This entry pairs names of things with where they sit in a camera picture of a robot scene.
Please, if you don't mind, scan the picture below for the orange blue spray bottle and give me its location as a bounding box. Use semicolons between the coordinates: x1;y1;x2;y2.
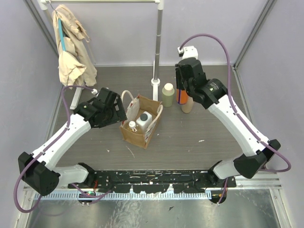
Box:
176;89;188;105

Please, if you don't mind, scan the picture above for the brown canvas tote bag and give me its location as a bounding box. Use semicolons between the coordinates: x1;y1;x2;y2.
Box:
120;90;163;149

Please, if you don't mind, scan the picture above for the green bottle beige cap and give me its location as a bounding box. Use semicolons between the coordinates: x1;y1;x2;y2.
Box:
162;83;175;107

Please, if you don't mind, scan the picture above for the clear amber liquid bottle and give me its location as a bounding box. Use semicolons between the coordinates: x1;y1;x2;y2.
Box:
126;121;138;133

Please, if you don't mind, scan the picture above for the beige pump bottle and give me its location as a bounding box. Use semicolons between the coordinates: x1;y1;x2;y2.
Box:
181;97;194;114

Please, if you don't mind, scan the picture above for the white bottle grey cap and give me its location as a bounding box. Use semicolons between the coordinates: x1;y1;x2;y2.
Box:
135;111;152;133

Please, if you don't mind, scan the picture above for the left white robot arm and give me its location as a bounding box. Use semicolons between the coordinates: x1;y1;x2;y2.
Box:
18;88;127;196

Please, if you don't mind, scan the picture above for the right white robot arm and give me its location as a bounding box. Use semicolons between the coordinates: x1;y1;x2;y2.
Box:
175;57;281;187

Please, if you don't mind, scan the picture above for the metal clothes rack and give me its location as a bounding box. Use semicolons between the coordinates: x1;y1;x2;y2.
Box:
38;0;165;110

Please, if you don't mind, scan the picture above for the beige hanging cloth garment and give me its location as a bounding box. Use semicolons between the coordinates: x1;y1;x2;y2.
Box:
52;4;97;87

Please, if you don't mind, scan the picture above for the blue clothes hanger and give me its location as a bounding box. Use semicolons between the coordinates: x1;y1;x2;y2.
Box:
58;18;66;51

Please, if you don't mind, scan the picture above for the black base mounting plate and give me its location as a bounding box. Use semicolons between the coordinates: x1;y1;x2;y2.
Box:
76;170;225;194

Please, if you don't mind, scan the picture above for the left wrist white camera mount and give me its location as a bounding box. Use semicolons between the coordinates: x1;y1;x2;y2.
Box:
91;89;98;95

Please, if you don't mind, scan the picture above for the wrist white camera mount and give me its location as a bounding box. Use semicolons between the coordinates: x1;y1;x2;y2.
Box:
91;89;98;95
178;46;199;59

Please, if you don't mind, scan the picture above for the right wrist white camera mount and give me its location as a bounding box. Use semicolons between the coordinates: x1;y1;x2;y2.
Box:
178;46;199;59

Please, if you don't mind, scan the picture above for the slotted cable duct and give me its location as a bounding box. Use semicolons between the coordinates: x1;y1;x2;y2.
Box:
42;190;212;200

